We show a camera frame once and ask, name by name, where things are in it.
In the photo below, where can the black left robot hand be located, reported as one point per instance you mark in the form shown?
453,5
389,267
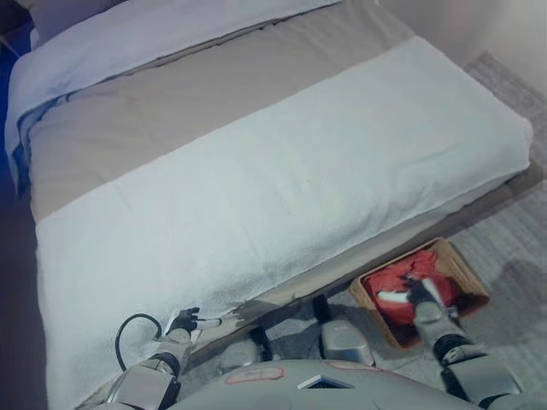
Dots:
184,321

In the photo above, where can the silver right robot leg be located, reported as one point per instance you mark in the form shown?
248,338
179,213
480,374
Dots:
346,341

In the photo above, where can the grey robot torso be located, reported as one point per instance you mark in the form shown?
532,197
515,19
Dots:
307,393

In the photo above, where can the beige duvet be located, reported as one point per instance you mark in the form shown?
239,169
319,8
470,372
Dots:
171,107

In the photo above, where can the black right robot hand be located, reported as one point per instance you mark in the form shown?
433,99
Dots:
421,292

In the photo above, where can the large grey pillow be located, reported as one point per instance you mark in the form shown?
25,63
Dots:
55,17

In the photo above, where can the brown bed frame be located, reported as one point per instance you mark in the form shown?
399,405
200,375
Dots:
491,200

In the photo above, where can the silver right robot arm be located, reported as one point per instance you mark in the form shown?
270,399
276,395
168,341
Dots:
453,337

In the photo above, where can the red cloth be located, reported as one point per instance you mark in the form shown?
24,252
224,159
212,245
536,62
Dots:
427,265

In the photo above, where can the grey floor rug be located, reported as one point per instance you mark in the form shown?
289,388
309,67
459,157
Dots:
513,239

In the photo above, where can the white terry blanket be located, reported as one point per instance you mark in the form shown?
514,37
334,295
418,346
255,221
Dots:
256,192

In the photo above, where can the woven wicker basket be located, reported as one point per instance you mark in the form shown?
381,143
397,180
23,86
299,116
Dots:
466,277

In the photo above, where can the white folded sheet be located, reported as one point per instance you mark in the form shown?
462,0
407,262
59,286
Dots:
128,38

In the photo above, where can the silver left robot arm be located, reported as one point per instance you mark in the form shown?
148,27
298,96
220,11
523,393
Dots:
166,350

